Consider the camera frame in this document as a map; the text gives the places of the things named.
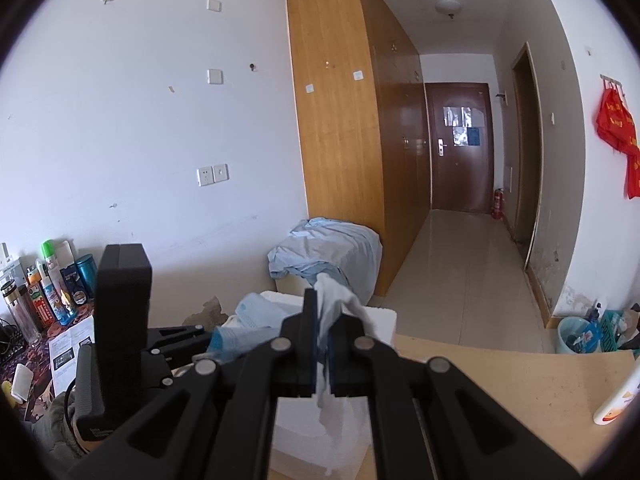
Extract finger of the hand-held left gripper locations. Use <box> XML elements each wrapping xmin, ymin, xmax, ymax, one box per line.
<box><xmin>149</xmin><ymin>333</ymin><xmax>215</xmax><ymax>369</ymax></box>
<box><xmin>144</xmin><ymin>325</ymin><xmax>204</xmax><ymax>349</ymax></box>

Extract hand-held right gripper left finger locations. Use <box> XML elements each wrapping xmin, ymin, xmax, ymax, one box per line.
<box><xmin>67</xmin><ymin>289</ymin><xmax>318</xmax><ymax>480</ymax></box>

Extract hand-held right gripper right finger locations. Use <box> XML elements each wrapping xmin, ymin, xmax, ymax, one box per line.
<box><xmin>329</xmin><ymin>313</ymin><xmax>584</xmax><ymax>480</ymax></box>

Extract white tissue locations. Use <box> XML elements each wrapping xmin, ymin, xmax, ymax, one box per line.
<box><xmin>313</xmin><ymin>273</ymin><xmax>369</xmax><ymax>442</ymax></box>

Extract blue face mask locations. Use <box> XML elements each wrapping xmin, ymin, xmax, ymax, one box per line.
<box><xmin>207</xmin><ymin>293</ymin><xmax>289</xmax><ymax>364</ymax></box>

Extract white foam box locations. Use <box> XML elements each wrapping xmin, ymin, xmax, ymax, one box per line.
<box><xmin>222</xmin><ymin>289</ymin><xmax>399</xmax><ymax>480</ymax></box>

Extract person's left forearm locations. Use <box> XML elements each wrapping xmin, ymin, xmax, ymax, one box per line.
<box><xmin>29</xmin><ymin>388</ymin><xmax>87</xmax><ymax>462</ymax></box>

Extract brown cardboard scrap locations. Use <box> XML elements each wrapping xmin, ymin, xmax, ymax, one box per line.
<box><xmin>181</xmin><ymin>296</ymin><xmax>227</xmax><ymax>329</ymax></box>

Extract teal tin can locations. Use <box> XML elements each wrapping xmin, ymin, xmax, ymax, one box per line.
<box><xmin>74</xmin><ymin>253</ymin><xmax>98</xmax><ymax>298</ymax></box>

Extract small cartoon print bottle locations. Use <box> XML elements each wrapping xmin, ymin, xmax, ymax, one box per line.
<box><xmin>42</xmin><ymin>280</ymin><xmax>77</xmax><ymax>325</ymax></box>

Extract printed paper sheet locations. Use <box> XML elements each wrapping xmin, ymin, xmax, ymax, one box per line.
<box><xmin>49</xmin><ymin>315</ymin><xmax>96</xmax><ymax>397</ymax></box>

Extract orange green label bottle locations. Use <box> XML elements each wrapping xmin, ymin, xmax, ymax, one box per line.
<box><xmin>26</xmin><ymin>269</ymin><xmax>57</xmax><ymax>330</ymax></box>

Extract green cap spray can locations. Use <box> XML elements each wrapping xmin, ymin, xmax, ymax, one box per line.
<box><xmin>41</xmin><ymin>239</ymin><xmax>64</xmax><ymax>291</ymax></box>

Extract clear glass tumbler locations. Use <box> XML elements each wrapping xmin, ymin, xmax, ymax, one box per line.
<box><xmin>0</xmin><ymin>280</ymin><xmax>42</xmax><ymax>347</ymax></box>

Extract white charger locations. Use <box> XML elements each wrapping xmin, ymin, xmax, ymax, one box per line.
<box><xmin>12</xmin><ymin>363</ymin><xmax>35</xmax><ymax>404</ymax></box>

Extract wooden wardrobe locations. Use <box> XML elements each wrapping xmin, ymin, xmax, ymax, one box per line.
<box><xmin>285</xmin><ymin>0</ymin><xmax>432</xmax><ymax>297</ymax></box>

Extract brown entrance door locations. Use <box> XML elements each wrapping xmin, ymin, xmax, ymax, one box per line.
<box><xmin>425</xmin><ymin>82</ymin><xmax>495</xmax><ymax>214</ymax></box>

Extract light blue trash bin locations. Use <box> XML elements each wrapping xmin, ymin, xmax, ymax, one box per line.
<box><xmin>556</xmin><ymin>315</ymin><xmax>602</xmax><ymax>356</ymax></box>

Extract papers on door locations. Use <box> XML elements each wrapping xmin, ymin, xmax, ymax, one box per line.
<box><xmin>442</xmin><ymin>105</ymin><xmax>484</xmax><ymax>147</ymax></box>

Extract teal plastic basket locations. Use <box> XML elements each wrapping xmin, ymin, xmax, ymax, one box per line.
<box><xmin>599</xmin><ymin>309</ymin><xmax>627</xmax><ymax>352</ymax></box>

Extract white lotion bottle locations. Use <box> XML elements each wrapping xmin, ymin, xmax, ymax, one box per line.
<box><xmin>593</xmin><ymin>354</ymin><xmax>640</xmax><ymax>426</ymax></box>

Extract red banner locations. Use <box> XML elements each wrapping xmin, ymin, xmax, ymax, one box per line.
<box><xmin>595</xmin><ymin>85</ymin><xmax>640</xmax><ymax>200</ymax></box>

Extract white wall socket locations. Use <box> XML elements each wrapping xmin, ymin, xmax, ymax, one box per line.
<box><xmin>197</xmin><ymin>163</ymin><xmax>230</xmax><ymax>187</ymax></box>

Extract wooden door frame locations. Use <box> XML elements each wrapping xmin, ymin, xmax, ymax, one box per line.
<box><xmin>511</xmin><ymin>41</ymin><xmax>545</xmax><ymax>272</ymax></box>

